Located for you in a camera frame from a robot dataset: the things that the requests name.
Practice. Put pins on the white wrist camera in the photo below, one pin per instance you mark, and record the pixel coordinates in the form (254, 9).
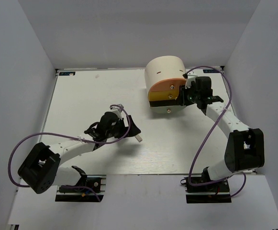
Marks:
(117, 109)
(189, 79)

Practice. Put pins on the grey white eraser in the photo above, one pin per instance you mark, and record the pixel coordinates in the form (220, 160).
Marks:
(138, 138)

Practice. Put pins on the blue right corner label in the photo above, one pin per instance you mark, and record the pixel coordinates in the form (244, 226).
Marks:
(210, 71)

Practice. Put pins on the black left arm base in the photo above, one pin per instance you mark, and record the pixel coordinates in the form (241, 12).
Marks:
(89, 190)

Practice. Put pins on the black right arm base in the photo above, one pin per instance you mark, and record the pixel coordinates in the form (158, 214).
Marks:
(208, 194)

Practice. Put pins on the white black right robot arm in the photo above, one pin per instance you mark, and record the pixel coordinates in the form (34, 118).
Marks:
(245, 145)

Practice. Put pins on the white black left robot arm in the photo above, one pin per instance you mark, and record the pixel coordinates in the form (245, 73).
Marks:
(42, 168)

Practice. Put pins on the blue corner label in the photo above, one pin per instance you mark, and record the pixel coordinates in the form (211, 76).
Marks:
(210, 71)
(68, 73)

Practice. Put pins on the yellow drawer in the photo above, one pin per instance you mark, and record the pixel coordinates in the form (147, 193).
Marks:
(163, 95)

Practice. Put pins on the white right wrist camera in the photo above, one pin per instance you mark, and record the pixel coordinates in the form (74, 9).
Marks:
(189, 79)

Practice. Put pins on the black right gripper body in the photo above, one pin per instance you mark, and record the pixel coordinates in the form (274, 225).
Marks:
(189, 96)

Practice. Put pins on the grey bottom drawer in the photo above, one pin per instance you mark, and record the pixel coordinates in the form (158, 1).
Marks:
(166, 106)

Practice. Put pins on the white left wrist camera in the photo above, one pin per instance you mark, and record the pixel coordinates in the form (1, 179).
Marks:
(117, 109)

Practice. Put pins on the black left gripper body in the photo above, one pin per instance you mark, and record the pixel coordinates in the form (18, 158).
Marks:
(119, 131)

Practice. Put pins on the blue left corner label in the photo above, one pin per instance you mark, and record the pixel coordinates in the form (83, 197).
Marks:
(68, 73)

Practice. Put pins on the cream round drawer cabinet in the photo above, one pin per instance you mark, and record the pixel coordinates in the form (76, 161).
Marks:
(161, 68)

